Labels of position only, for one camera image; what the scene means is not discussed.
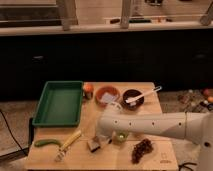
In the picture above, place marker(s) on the green chili pepper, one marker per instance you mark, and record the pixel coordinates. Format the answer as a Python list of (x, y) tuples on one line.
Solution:
[(40, 143)]

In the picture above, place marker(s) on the orange bowl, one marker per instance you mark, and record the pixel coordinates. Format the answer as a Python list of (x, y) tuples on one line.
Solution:
[(106, 94)]

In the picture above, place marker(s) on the brown block eraser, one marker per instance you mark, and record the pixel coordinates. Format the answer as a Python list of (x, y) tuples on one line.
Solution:
[(93, 144)]

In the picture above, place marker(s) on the orange topped small jar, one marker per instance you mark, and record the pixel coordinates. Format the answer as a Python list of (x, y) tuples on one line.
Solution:
[(88, 90)]

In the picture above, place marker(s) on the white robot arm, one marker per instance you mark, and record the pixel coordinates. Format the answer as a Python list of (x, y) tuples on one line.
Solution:
[(194, 127)]

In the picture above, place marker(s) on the green plastic tray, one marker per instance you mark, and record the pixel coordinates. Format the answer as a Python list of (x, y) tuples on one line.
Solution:
[(59, 105)]

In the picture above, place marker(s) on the small green cup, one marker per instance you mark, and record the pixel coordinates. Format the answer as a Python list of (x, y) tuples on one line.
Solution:
[(121, 137)]

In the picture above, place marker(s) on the dark raisin cluster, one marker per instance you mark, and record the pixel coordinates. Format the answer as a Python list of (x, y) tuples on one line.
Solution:
[(140, 149)]

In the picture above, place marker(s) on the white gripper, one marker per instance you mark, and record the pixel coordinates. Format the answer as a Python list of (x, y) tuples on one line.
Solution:
[(104, 138)]

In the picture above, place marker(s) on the wooden railing frame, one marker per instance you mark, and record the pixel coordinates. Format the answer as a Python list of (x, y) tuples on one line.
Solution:
[(36, 17)]

